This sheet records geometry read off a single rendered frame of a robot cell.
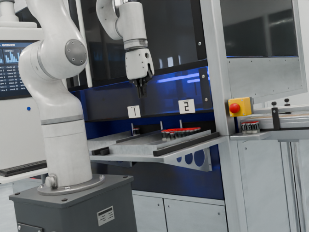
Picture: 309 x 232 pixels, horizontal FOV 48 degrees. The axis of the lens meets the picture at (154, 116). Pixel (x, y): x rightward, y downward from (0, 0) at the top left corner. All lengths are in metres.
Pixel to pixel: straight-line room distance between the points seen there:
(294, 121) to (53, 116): 0.92
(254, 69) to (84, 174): 1.04
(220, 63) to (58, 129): 0.77
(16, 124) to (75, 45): 1.09
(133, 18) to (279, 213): 1.23
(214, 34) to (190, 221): 0.86
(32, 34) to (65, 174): 1.23
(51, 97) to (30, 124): 1.02
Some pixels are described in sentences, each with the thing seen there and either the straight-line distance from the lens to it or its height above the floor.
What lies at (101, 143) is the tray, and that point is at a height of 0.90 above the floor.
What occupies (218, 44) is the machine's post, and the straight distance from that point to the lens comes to 1.48.
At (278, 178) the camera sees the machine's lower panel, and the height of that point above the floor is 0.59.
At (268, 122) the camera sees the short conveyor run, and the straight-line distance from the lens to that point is 1.51.
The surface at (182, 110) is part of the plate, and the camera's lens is 1.59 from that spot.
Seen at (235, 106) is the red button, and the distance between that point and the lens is 1.41.
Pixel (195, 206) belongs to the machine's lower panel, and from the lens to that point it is 1.68.
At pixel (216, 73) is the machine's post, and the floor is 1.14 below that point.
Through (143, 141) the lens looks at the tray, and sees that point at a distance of 1.54.
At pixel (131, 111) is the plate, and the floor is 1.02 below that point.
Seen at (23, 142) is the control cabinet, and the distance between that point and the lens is 1.99.
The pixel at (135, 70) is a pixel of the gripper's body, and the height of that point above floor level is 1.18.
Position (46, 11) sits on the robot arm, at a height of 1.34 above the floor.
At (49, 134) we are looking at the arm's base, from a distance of 0.99.
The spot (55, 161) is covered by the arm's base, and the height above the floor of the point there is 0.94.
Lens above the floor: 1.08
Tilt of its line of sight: 3 degrees down
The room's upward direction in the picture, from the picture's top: 8 degrees counter-clockwise
